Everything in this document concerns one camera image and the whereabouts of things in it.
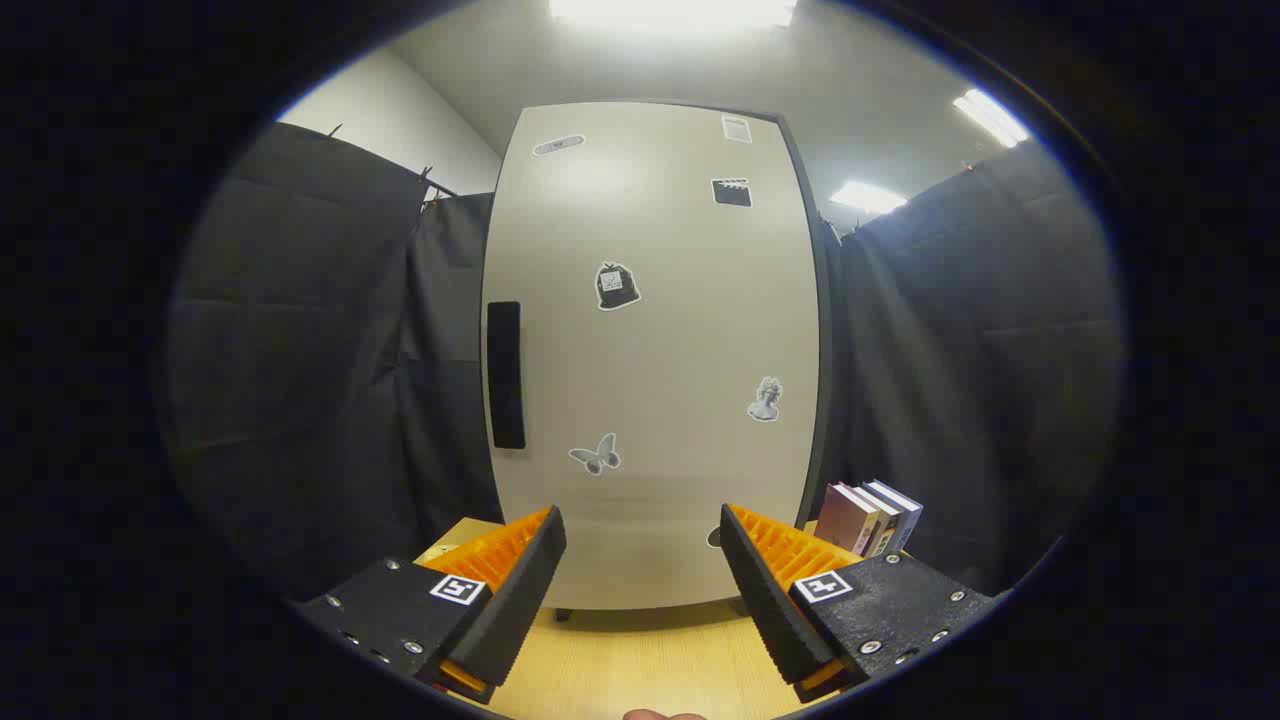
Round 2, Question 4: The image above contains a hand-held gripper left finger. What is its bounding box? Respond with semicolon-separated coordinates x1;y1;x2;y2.
288;505;569;705

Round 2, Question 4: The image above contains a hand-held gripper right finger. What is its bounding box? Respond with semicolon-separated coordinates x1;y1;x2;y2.
718;502;1003;704

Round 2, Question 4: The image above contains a black door handle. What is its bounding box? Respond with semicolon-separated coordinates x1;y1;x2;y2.
486;300;527;451

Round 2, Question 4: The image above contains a beige cabinet door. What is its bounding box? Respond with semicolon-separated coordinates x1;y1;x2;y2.
480;100;823;611

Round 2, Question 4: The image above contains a white paperback book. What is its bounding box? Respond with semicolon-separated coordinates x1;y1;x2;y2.
855;483;901;558

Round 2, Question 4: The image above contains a grey cover book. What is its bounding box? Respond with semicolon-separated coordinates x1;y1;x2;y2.
865;480;924;553

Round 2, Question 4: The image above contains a black backdrop cloth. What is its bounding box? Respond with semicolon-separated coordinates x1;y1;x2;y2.
165;120;1126;601

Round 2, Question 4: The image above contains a ceiling light panel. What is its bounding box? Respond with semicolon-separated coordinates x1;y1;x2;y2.
548;0;799;29
952;88;1031;149
829;180;909;215

